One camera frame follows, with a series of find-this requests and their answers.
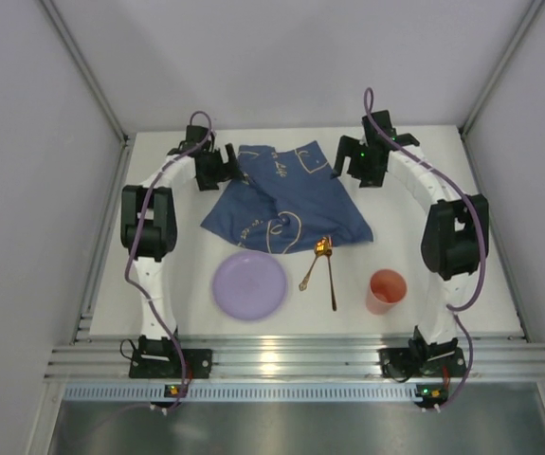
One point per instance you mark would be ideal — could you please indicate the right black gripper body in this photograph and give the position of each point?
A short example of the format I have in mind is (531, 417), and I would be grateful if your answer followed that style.
(348, 158)

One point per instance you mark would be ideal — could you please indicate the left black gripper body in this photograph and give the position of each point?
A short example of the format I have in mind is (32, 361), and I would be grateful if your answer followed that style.
(225, 164)

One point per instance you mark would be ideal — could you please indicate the blue cloth placemat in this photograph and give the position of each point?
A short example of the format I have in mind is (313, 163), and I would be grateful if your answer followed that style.
(286, 202)

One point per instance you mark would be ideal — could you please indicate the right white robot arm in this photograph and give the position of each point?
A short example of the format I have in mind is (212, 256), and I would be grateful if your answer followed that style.
(454, 246)

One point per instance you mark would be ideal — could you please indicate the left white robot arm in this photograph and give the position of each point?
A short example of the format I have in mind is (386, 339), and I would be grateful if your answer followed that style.
(149, 232)

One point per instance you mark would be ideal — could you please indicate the copper fork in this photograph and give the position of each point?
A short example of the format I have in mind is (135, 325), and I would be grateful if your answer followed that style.
(331, 279)

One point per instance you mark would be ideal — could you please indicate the gold spoon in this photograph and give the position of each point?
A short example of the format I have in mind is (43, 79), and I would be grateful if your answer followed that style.
(322, 248)

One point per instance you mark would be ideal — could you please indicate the purple plastic plate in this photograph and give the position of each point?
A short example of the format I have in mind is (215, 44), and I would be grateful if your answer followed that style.
(249, 285)

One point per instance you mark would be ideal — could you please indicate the orange plastic cup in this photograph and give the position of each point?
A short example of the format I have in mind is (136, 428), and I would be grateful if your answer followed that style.
(386, 289)

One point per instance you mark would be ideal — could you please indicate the left aluminium frame post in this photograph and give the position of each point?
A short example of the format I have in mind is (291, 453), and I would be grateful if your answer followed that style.
(71, 46)

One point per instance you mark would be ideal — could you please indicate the aluminium frame post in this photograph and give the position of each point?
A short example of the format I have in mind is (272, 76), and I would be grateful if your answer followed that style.
(71, 46)
(508, 52)

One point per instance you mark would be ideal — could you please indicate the aluminium mounting rail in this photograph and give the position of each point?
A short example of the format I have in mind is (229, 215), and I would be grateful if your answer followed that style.
(285, 358)

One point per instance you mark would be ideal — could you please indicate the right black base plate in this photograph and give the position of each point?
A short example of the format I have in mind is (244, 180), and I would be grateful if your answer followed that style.
(401, 364)

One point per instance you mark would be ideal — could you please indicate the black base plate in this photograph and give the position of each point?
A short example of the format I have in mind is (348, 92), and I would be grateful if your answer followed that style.
(401, 364)
(150, 366)

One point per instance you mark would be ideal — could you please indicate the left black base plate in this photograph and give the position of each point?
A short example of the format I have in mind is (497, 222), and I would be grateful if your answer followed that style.
(150, 366)

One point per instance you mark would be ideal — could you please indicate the right aluminium frame post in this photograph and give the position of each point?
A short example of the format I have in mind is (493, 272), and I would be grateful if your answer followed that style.
(508, 52)

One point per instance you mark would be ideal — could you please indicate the perforated cable duct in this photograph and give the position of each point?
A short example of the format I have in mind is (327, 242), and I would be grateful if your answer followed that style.
(252, 392)

